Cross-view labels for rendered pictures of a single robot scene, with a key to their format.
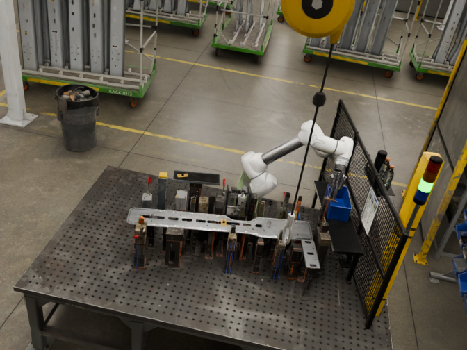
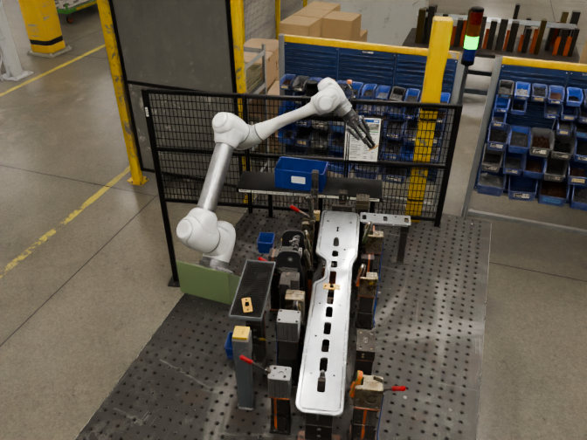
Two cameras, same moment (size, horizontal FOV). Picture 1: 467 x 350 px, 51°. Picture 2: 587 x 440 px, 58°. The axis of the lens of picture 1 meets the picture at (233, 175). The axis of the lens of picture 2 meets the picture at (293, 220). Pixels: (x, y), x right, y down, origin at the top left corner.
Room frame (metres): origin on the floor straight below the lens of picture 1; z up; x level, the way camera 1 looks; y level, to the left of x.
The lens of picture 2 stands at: (2.59, 1.94, 2.74)
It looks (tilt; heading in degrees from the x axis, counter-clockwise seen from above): 35 degrees down; 283
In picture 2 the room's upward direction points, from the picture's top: straight up
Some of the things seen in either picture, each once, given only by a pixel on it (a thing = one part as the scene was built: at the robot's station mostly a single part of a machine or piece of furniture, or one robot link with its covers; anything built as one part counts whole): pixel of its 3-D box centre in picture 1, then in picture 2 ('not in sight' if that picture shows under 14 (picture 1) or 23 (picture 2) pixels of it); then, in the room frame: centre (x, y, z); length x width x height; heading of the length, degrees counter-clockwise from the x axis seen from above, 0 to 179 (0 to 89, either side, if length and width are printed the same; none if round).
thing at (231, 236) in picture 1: (230, 252); (366, 300); (2.69, -0.06, 0.87); 0.12 x 0.09 x 0.35; 6
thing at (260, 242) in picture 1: (258, 256); (365, 277); (2.71, -0.27, 0.84); 0.11 x 0.08 x 0.29; 6
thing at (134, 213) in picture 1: (221, 223); (333, 290); (2.84, 0.04, 1.00); 1.38 x 0.22 x 0.02; 96
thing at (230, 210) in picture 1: (235, 212); (292, 278); (3.07, -0.06, 0.94); 0.18 x 0.13 x 0.49; 96
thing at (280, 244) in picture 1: (276, 258); (372, 257); (2.69, -0.41, 0.87); 0.12 x 0.09 x 0.35; 6
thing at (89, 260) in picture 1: (222, 251); (321, 328); (2.90, 0.00, 0.68); 2.56 x 1.61 x 0.04; 84
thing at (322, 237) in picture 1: (320, 254); (361, 222); (2.80, -0.73, 0.88); 0.08 x 0.08 x 0.36; 6
